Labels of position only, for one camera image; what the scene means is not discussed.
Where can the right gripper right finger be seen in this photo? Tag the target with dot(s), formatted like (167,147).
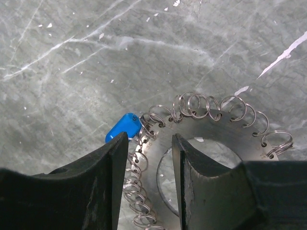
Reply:
(255,195)

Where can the blue key tag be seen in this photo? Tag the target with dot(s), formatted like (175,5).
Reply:
(129,123)

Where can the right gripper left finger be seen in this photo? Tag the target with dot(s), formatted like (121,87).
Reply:
(82,195)

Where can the metal disc keyring holder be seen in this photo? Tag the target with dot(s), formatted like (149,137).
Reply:
(227,139)

